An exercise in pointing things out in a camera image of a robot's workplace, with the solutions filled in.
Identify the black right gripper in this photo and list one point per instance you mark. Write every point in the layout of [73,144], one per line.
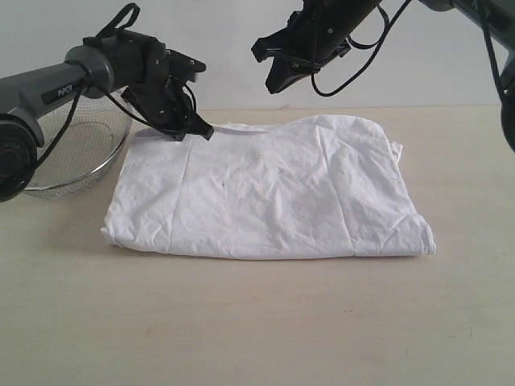
[312,34]

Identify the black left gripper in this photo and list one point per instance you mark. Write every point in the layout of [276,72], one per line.
[169,108]

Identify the white t-shirt red lettering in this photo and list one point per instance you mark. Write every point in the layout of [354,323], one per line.
[319,187]

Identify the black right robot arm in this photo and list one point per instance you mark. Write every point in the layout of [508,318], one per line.
[496,22]

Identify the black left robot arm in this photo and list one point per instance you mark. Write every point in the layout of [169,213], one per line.
[37,106]

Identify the metal wire mesh basket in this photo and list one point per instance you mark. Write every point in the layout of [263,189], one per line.
[90,146]

